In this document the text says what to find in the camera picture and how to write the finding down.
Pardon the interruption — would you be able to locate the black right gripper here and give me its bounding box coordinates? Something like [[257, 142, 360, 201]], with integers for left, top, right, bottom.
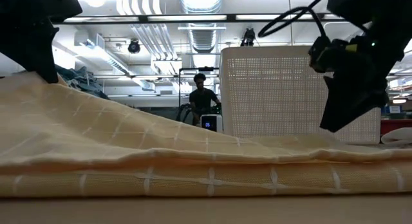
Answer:
[[320, 33, 406, 133]]

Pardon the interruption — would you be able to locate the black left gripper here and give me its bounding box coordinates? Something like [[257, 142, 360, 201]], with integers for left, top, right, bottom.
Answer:
[[0, 0, 83, 84]]

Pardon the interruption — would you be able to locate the yellow checked towel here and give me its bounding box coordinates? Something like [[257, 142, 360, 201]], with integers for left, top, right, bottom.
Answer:
[[0, 71, 412, 199]]

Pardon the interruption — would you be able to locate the red plastic crate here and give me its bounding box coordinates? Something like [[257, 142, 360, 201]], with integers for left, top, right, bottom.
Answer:
[[380, 118, 412, 135]]

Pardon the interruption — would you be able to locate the blue cloth pile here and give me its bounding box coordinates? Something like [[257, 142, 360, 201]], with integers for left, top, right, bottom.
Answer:
[[54, 64, 111, 101]]

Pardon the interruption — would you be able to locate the white plastic bin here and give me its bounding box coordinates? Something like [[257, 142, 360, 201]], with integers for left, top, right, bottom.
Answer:
[[220, 45, 382, 146]]

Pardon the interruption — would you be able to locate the black ceiling spotlight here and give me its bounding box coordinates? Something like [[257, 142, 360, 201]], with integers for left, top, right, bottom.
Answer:
[[127, 39, 142, 54]]

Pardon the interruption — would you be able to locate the white device with display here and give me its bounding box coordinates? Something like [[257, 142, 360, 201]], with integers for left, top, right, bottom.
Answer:
[[200, 113, 224, 133]]

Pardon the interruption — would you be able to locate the person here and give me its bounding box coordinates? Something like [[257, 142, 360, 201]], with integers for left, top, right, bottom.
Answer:
[[188, 72, 223, 127]]

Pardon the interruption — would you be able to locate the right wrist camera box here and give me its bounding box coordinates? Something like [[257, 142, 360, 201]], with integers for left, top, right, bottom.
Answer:
[[308, 35, 333, 73]]

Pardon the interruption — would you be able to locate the black overhead camera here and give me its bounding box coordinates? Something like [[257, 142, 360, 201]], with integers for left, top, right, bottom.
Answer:
[[240, 27, 257, 47]]

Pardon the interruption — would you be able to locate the black background rig frame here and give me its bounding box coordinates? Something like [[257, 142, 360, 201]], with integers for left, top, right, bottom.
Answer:
[[178, 66, 223, 122]]

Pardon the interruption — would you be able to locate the silver ventilation duct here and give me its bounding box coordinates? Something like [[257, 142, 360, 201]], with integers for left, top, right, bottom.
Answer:
[[179, 0, 223, 54]]

